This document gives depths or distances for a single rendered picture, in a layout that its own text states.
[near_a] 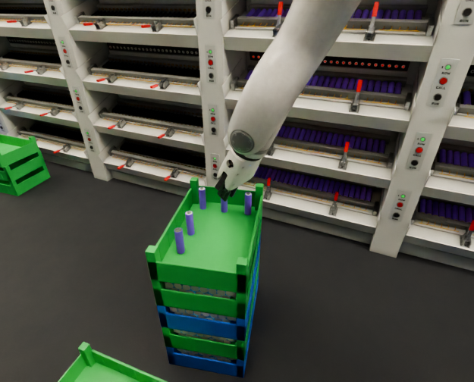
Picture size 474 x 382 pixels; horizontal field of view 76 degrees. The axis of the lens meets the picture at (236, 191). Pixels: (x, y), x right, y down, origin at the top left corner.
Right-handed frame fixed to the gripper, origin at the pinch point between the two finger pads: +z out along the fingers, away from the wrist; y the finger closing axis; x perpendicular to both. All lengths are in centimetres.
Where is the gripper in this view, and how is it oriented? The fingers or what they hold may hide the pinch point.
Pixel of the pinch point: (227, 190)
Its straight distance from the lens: 78.6
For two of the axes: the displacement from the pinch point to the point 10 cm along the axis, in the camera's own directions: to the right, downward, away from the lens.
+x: -6.9, -6.7, 2.7
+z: -3.2, 6.2, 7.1
